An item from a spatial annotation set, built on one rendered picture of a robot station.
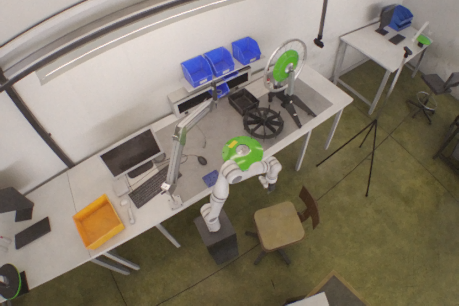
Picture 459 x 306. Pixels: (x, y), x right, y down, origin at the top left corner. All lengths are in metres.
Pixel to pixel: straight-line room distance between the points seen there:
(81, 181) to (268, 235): 1.69
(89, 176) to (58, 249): 0.71
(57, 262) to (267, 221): 1.77
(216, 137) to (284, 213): 0.87
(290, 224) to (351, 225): 1.04
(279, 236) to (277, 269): 0.65
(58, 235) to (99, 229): 0.42
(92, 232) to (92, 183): 0.46
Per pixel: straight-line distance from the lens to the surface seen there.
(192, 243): 2.78
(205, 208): 1.60
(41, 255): 2.40
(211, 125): 2.30
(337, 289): 1.77
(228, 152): 1.90
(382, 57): 3.72
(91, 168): 2.43
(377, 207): 3.23
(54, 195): 2.53
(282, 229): 2.14
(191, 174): 2.03
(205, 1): 1.55
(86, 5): 1.66
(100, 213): 2.15
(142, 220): 1.97
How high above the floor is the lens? 2.64
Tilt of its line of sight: 51 degrees down
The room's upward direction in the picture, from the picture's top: 5 degrees counter-clockwise
